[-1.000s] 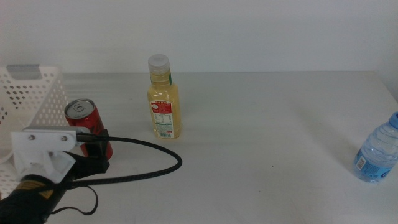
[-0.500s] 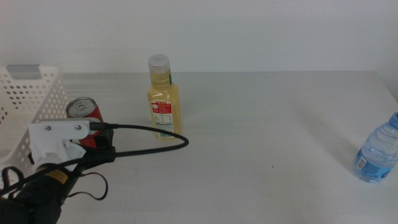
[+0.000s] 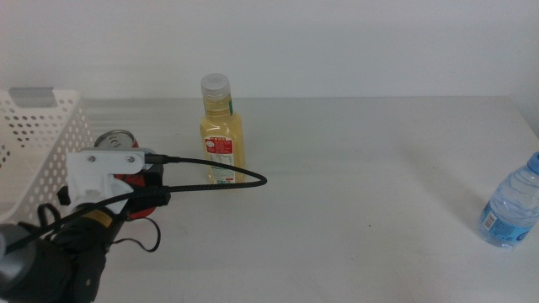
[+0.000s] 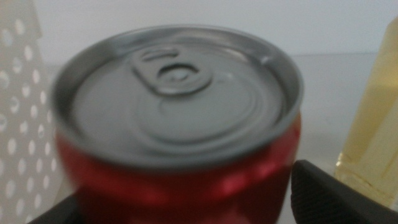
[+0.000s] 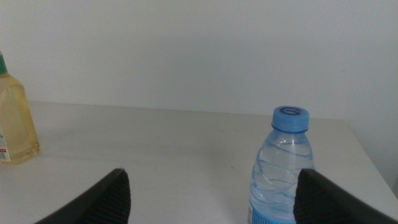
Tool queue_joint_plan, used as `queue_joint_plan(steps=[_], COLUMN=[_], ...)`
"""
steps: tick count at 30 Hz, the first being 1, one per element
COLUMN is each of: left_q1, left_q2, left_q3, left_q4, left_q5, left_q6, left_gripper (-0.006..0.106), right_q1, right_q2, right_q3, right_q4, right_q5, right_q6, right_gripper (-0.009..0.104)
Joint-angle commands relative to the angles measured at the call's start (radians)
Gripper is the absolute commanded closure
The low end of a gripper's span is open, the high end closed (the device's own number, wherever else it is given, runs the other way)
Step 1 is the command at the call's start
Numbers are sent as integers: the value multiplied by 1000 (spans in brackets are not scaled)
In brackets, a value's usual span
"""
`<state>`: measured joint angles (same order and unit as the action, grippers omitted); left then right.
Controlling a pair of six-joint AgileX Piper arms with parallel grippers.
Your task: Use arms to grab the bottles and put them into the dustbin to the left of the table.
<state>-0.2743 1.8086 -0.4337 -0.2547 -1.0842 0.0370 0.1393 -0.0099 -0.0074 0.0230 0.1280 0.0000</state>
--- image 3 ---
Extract red cola can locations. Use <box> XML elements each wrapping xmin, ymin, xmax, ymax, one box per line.
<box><xmin>93</xmin><ymin>129</ymin><xmax>161</xmax><ymax>221</ymax></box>

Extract yellow juice bottle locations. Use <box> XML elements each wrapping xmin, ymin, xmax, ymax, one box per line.
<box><xmin>199</xmin><ymin>72</ymin><xmax>248</xmax><ymax>185</ymax></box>

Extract clear water bottle blue cap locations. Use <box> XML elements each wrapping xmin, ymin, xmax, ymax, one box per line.
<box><xmin>478</xmin><ymin>151</ymin><xmax>539</xmax><ymax>249</ymax></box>

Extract white perforated plastic basket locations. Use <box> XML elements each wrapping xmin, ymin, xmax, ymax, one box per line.
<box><xmin>0</xmin><ymin>87</ymin><xmax>94</xmax><ymax>224</ymax></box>

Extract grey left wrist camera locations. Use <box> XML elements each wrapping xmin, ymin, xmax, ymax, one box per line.
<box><xmin>79</xmin><ymin>146</ymin><xmax>158</xmax><ymax>172</ymax></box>

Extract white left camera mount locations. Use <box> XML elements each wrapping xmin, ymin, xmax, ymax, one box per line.
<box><xmin>66</xmin><ymin>146</ymin><xmax>147</xmax><ymax>214</ymax></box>

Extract thin black cable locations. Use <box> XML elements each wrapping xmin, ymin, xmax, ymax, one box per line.
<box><xmin>36</xmin><ymin>203</ymin><xmax>162</xmax><ymax>253</ymax></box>

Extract thick black braided cable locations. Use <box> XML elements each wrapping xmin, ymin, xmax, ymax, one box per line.
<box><xmin>0</xmin><ymin>153</ymin><xmax>269</xmax><ymax>258</ymax></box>

